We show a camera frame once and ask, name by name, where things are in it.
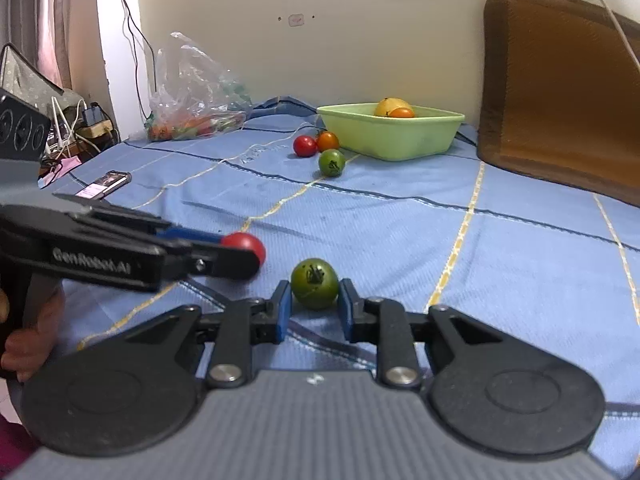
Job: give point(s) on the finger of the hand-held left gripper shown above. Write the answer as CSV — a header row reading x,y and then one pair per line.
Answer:
x,y
220,260
190,234

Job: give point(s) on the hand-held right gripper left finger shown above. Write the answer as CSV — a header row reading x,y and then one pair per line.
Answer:
x,y
282,310

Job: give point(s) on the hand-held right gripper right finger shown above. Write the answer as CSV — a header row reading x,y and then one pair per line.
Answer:
x,y
346,310

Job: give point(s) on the red tomato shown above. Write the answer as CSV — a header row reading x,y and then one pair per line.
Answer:
x,y
247,246
305,146

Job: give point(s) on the dark green tomato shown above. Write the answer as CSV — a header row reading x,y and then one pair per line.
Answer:
x,y
315,285

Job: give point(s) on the green plastic basin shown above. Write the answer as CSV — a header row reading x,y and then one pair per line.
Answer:
x,y
395,135

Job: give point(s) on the large mandarin with stem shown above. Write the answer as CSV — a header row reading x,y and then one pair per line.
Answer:
x,y
401,113

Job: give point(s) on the yellow grapefruit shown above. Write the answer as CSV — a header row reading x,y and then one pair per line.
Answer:
x,y
390,106

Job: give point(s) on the person's left hand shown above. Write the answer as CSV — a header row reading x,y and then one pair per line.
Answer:
x,y
42,330

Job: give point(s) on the mobile phone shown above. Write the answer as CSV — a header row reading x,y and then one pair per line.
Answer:
x,y
112,180

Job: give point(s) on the pink cloth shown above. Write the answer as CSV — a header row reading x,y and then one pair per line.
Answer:
x,y
62,166

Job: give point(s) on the beige power strip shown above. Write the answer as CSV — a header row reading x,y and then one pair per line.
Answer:
x,y
95,130

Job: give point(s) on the white router with antennas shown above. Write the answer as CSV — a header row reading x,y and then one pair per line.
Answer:
x,y
62,132

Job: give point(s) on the black power adapter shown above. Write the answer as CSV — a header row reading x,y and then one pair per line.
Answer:
x,y
92,115

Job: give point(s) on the clear plastic bag of vegetables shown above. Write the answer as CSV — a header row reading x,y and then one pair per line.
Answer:
x,y
195,90

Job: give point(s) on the light green tomato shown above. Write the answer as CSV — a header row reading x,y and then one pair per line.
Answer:
x,y
331,162

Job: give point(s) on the blue checked bedsheet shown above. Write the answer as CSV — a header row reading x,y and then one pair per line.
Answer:
x,y
500,270

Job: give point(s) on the orange tomato with stem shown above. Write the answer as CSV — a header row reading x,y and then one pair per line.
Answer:
x,y
328,141

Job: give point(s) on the grey patterned fabric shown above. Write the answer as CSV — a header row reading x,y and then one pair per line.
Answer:
x,y
25,75

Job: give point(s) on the person's magenta garment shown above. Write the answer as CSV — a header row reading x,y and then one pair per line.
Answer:
x,y
12,445

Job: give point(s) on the pink and grey curtain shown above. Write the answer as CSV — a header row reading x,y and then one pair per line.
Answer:
x,y
30,10

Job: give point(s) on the brown cushion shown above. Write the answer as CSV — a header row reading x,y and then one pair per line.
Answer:
x,y
560,85

